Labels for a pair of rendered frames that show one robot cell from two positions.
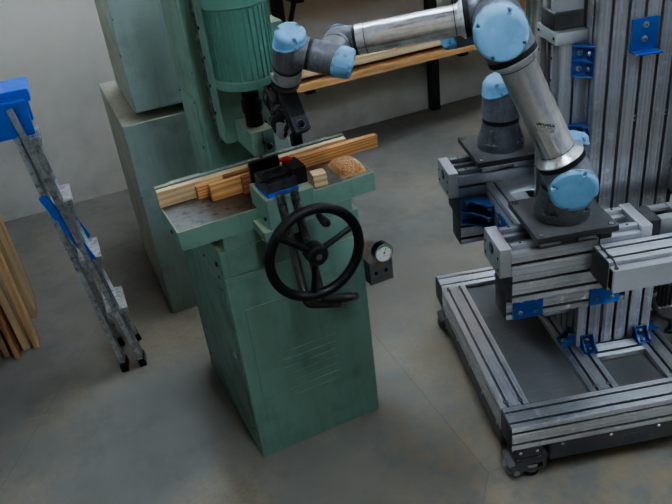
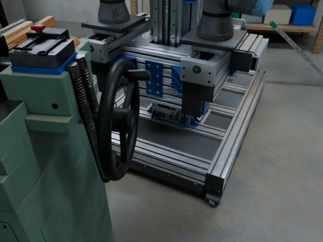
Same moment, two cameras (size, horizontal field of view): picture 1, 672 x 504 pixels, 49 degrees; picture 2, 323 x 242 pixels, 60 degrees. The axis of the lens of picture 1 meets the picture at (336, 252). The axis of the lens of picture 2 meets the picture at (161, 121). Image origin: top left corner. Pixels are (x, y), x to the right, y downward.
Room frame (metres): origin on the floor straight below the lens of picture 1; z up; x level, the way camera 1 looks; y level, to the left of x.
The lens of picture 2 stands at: (1.35, 0.48, 1.20)
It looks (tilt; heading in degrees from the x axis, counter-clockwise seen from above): 36 degrees down; 301
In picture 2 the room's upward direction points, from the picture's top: straight up
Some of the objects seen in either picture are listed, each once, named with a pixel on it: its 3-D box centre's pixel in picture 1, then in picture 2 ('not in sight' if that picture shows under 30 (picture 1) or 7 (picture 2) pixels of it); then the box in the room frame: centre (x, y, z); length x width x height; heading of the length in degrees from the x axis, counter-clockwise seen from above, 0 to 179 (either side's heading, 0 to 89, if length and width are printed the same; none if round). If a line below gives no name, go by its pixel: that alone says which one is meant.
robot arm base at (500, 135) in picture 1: (500, 130); (113, 8); (2.24, -0.58, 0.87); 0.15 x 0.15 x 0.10
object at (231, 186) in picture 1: (252, 180); not in sight; (1.98, 0.22, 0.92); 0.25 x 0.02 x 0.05; 112
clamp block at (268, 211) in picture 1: (283, 199); (51, 79); (1.84, 0.13, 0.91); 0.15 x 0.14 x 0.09; 112
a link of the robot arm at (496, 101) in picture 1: (502, 95); not in sight; (2.25, -0.59, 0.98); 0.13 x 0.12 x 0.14; 109
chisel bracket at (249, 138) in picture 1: (256, 137); not in sight; (2.05, 0.19, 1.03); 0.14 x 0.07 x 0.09; 22
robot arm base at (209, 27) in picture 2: (562, 196); (215, 22); (1.75, -0.62, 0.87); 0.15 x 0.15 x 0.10
